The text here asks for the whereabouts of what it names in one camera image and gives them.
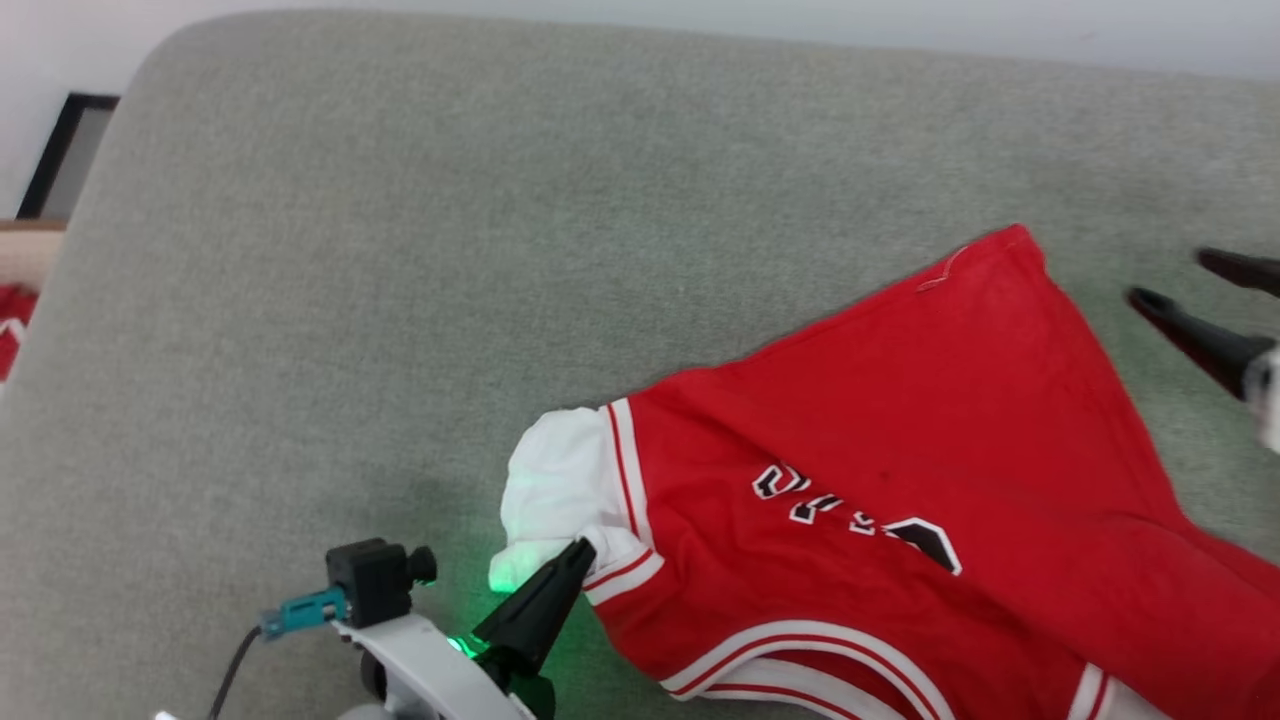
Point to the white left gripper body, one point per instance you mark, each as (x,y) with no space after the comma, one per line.
(430,670)

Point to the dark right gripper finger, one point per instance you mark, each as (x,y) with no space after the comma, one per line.
(1250,272)
(1205,340)

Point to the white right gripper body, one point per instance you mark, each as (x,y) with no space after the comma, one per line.
(1268,400)

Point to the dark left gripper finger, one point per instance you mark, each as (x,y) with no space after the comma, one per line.
(535,615)

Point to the red white basketball jersey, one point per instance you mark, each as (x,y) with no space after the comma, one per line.
(900,420)

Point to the red garment in basket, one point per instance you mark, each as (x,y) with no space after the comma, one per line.
(14,325)

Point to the beige laundry basket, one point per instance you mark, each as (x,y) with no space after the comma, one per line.
(25,255)

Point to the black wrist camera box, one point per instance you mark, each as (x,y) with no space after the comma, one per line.
(370,580)

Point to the black picture frame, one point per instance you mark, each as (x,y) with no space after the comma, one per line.
(55,150)

